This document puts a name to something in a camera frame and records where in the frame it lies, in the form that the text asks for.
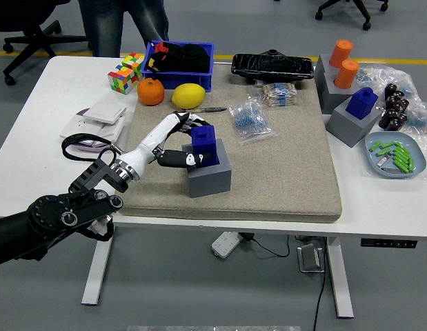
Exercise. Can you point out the green cylindrical part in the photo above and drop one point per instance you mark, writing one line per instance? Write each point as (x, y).
(400, 159)
(411, 165)
(384, 153)
(403, 149)
(401, 165)
(387, 145)
(375, 146)
(401, 154)

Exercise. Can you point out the clear bag blue parts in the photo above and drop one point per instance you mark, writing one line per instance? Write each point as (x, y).
(421, 119)

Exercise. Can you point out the orange cylinder seal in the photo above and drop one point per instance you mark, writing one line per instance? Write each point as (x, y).
(347, 74)
(340, 53)

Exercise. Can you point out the white power strip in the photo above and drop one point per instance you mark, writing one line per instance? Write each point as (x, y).
(226, 244)

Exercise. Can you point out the yellow lemon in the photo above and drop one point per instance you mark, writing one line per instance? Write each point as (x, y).
(189, 96)

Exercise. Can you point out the black pouch red yellow trim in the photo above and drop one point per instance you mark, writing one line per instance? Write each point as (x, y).
(165, 58)

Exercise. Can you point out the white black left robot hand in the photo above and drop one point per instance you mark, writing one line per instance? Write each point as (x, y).
(151, 141)

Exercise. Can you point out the grey cube cylinder holder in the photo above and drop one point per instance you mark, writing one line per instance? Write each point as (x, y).
(321, 69)
(332, 98)

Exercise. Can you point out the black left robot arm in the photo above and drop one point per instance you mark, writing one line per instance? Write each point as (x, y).
(54, 213)

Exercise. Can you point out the black capacitor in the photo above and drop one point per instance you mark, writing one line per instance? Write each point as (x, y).
(390, 91)
(402, 119)
(386, 118)
(399, 96)
(403, 104)
(392, 102)
(394, 125)

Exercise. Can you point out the clear bag taped resistors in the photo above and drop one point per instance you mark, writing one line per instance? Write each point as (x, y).
(278, 93)

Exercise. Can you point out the black office chair base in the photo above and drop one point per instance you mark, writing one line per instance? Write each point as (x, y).
(358, 8)

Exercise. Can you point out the white wall socket panel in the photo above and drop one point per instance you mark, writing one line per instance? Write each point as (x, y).
(75, 125)

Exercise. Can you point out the purple round plate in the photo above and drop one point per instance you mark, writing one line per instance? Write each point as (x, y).
(82, 111)

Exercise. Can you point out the black wrapped tray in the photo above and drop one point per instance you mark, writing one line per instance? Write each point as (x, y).
(271, 67)

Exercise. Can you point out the white wall switch panel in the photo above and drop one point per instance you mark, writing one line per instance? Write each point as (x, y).
(104, 111)

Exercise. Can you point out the black round cloth bundle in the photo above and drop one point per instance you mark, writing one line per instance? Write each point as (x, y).
(196, 58)

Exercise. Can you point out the white table leg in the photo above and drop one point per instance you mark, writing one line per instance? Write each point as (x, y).
(97, 269)
(339, 276)

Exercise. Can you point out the blue plastic bin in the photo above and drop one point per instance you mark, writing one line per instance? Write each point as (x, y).
(185, 80)

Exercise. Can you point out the silver metal stand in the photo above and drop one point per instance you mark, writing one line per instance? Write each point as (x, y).
(309, 258)

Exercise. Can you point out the grey flat blade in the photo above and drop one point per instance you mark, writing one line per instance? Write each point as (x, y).
(389, 170)

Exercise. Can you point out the grey cube seal holder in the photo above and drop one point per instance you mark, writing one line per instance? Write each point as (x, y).
(347, 132)
(209, 181)

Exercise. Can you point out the grey-brown fabric mat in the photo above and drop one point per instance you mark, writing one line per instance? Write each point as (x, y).
(268, 179)

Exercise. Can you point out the clear bag blue resistors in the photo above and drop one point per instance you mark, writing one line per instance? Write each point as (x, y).
(249, 120)

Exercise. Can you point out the small silver metal piece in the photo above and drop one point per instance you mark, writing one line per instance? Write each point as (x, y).
(382, 161)

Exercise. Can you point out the black office chair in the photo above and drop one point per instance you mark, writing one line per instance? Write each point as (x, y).
(34, 38)

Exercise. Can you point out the light blue plate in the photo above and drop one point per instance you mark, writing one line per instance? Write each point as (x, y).
(415, 148)

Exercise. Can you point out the large colourful puzzle cube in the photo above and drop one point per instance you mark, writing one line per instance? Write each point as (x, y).
(121, 80)

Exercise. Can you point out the orange fruit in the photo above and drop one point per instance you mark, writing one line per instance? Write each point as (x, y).
(151, 92)

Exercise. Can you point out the small colourful puzzle cube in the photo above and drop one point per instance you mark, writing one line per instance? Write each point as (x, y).
(134, 62)

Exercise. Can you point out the blue square seal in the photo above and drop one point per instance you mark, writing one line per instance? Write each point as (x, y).
(361, 103)
(206, 141)

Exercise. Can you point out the black clear pen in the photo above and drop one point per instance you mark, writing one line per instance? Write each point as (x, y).
(213, 109)

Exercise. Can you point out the white plain wall panel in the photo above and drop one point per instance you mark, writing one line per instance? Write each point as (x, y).
(113, 131)

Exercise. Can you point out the crumpled clear plastic bag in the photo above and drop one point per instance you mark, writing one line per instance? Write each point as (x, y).
(382, 74)

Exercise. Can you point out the black table control panel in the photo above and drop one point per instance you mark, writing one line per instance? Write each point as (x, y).
(389, 243)

